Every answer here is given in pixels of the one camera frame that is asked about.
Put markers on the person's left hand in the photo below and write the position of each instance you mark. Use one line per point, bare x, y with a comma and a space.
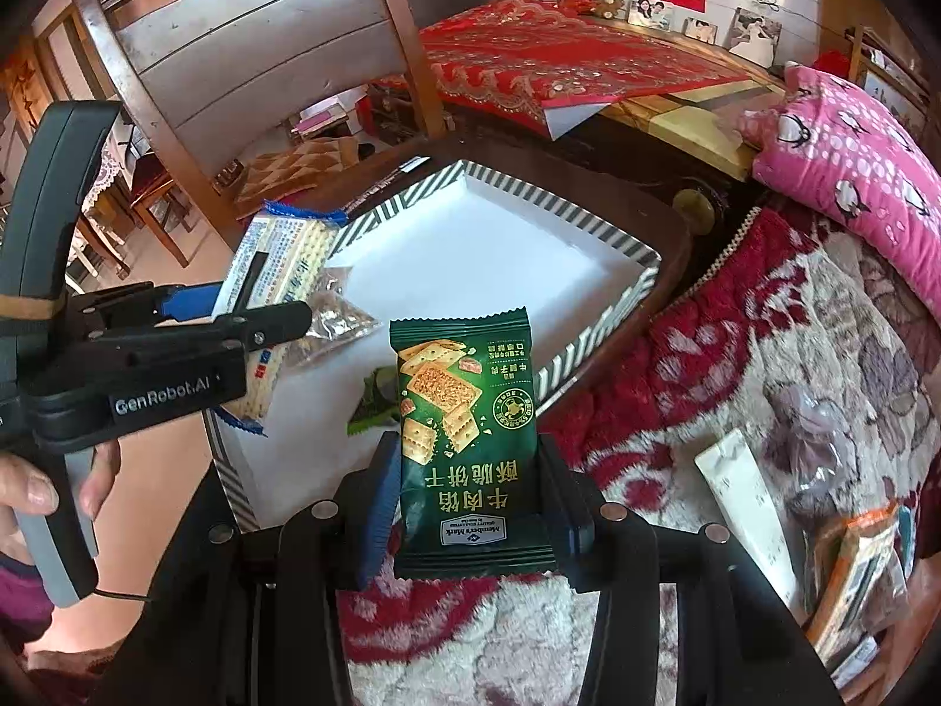
29, 485

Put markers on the red embroidered tablecloth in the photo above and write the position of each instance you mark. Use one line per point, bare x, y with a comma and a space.
559, 59

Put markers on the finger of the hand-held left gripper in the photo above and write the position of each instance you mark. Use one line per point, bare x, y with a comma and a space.
180, 303
279, 322

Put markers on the long white snack packet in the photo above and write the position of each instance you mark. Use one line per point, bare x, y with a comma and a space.
742, 500

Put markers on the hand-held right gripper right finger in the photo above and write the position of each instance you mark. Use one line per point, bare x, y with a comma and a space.
572, 518

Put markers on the black and white strip sachet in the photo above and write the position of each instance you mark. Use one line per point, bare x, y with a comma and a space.
401, 170

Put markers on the wooden rack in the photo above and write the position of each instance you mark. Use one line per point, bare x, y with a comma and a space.
856, 51

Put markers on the scissors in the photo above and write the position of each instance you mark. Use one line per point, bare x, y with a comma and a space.
764, 4

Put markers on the clear bag of purple snacks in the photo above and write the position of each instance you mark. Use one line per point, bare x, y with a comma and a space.
809, 441

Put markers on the brown checkered cushion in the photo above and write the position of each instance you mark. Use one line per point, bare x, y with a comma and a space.
294, 162

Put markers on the brown teddy bear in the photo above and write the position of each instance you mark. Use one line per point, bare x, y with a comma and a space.
609, 6

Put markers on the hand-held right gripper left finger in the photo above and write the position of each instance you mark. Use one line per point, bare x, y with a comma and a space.
376, 511

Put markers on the large wedding photo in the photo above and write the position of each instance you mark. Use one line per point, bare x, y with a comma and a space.
753, 33

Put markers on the striped cardboard box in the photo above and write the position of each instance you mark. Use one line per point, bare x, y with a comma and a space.
514, 250

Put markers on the red bag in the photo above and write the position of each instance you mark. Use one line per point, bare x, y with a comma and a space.
832, 62

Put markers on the small wooden table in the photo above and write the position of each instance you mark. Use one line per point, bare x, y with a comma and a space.
147, 195

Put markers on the pink penguin print quilt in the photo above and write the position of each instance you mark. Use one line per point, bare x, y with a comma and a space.
845, 162

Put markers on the small light green snack packet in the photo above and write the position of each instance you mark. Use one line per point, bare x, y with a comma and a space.
375, 398

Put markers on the framed couple photo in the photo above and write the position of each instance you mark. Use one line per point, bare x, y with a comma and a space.
650, 13

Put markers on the small framed photo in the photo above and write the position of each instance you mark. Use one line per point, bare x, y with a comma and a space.
700, 29

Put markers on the orange brown snack packet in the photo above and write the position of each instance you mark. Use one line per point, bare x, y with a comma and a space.
853, 581

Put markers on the blue and white cracker packet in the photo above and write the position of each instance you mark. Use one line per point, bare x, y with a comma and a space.
294, 250

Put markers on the red floral blanket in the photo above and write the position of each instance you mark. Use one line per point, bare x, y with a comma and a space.
735, 353

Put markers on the dark green cracker packet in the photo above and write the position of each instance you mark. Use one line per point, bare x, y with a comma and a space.
456, 412

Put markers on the person's left forearm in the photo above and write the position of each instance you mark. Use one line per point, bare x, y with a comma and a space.
22, 618

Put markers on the clear bag with pastry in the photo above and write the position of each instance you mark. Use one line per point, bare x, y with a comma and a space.
339, 325

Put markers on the wooden chair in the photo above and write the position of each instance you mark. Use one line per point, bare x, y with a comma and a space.
220, 73

